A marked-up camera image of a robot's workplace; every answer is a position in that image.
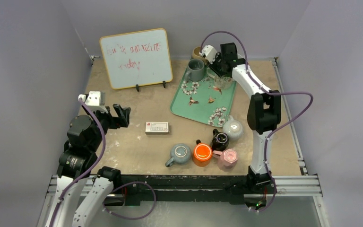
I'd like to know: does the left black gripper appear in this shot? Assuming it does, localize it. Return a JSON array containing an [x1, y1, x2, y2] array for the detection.
[[83, 103, 129, 151]]

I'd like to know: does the grey mug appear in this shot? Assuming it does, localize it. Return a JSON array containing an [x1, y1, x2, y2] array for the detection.
[[184, 59, 205, 82]]

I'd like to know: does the beige brown mug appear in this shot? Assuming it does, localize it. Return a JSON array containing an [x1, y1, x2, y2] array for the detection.
[[191, 46, 206, 61]]

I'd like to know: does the cream white mug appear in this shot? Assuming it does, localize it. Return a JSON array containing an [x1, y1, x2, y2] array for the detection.
[[206, 68, 234, 90]]

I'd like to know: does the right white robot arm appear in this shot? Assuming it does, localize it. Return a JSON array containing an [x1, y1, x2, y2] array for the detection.
[[200, 43, 281, 192]]

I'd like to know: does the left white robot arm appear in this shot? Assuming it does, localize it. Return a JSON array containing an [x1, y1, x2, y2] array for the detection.
[[45, 103, 131, 227]]

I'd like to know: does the white speckled mug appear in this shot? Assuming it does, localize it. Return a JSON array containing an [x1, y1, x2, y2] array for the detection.
[[222, 115, 244, 141]]

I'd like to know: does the grey-blue upside-down mug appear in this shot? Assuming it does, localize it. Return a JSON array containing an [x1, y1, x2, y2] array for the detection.
[[165, 143, 192, 167]]

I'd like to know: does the black mug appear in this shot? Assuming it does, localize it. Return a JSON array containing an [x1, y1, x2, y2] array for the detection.
[[210, 129, 229, 151]]

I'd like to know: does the orange mug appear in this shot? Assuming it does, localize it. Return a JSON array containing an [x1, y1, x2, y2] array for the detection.
[[192, 140, 213, 167]]

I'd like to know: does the pink faceted mug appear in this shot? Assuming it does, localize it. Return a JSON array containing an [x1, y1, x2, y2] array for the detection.
[[213, 148, 238, 171]]

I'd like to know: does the small white card box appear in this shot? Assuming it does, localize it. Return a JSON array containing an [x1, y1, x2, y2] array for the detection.
[[145, 122, 170, 134]]

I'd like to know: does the green floral tray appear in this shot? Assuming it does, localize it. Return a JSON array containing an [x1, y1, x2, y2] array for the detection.
[[170, 67, 236, 128]]

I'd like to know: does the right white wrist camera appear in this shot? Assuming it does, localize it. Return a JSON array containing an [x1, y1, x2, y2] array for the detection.
[[199, 45, 218, 64]]

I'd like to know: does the white whiteboard yellow frame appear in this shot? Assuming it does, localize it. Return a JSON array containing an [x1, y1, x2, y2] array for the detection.
[[99, 28, 173, 90]]

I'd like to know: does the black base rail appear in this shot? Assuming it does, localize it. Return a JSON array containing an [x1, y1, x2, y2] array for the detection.
[[47, 174, 323, 208]]

